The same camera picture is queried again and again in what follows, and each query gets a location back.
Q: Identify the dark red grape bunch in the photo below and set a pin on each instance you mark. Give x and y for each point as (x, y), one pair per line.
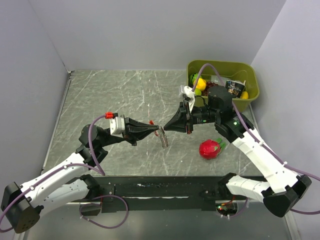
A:
(208, 85)

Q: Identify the green lime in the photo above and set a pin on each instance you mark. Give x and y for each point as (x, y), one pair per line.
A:
(198, 92)
(192, 78)

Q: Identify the small yellow fruit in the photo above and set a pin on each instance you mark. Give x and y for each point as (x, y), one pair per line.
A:
(244, 95)

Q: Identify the green lime lower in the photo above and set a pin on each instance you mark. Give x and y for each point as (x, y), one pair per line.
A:
(198, 92)

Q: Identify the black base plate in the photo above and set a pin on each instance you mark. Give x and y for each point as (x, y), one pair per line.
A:
(147, 193)

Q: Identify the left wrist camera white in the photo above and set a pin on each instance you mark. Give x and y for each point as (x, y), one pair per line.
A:
(117, 125)

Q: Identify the red dragon fruit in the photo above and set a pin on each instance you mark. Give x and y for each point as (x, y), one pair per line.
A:
(210, 149)

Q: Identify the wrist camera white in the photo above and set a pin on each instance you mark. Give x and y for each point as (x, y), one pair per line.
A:
(188, 94)
(117, 125)

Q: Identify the aluminium frame rail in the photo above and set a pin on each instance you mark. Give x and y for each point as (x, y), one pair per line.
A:
(254, 223)

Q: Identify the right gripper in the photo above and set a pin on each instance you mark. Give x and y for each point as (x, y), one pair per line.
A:
(179, 122)

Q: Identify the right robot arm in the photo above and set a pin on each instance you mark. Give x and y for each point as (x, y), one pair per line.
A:
(282, 187)

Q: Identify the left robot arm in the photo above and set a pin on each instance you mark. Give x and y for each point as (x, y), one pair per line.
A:
(24, 204)

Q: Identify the black drink carton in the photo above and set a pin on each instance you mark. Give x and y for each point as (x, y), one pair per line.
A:
(235, 88)

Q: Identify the green lime upper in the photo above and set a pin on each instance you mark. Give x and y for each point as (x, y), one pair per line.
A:
(192, 78)

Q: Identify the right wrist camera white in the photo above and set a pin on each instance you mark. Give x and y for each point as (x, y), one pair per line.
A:
(188, 94)

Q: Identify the olive green plastic bin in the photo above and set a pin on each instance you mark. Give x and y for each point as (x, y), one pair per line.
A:
(218, 96)

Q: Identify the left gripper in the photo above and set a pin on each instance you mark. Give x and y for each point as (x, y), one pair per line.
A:
(132, 137)

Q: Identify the yellow lemon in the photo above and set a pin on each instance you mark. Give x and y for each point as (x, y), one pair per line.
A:
(201, 84)

